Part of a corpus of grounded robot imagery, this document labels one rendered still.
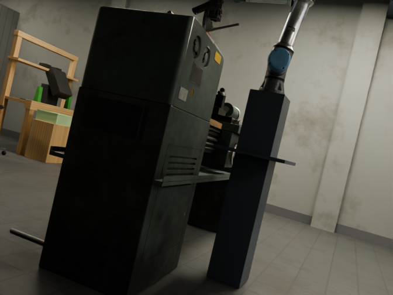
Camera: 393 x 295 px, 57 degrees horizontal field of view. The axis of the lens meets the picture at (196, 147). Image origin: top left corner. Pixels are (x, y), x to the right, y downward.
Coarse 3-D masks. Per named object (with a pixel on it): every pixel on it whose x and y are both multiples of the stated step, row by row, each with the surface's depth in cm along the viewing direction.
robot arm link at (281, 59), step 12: (300, 0) 192; (312, 0) 192; (300, 12) 192; (288, 24) 193; (300, 24) 193; (288, 36) 193; (276, 48) 191; (288, 48) 191; (276, 60) 191; (288, 60) 190; (276, 72) 197
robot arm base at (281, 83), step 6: (264, 78) 211; (270, 78) 206; (276, 78) 205; (282, 78) 207; (264, 84) 207; (270, 84) 205; (276, 84) 205; (282, 84) 207; (264, 90) 205; (270, 90) 204; (276, 90) 204; (282, 90) 206
